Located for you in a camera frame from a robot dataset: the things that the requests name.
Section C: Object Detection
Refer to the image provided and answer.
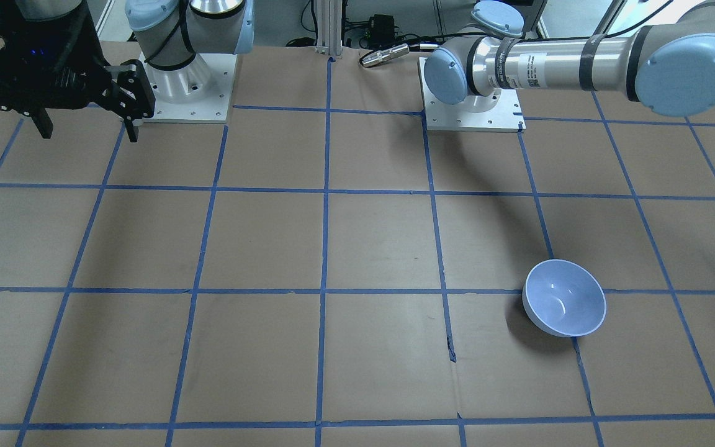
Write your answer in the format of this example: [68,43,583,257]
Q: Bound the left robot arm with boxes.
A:
[420,1,715,118]

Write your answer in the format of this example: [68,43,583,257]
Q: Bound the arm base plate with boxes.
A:
[419,57,527,132]
[143,53,239,124]

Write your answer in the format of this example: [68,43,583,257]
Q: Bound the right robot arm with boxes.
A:
[0,1,254,142]

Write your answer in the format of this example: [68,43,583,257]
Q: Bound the blue bowl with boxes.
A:
[522,258,608,338]

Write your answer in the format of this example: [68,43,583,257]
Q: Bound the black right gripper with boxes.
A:
[0,1,155,143]

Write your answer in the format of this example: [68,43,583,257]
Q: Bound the aluminium frame post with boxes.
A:
[312,1,344,61]

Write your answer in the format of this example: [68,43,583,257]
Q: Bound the black power adapter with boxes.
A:
[366,14,395,46]

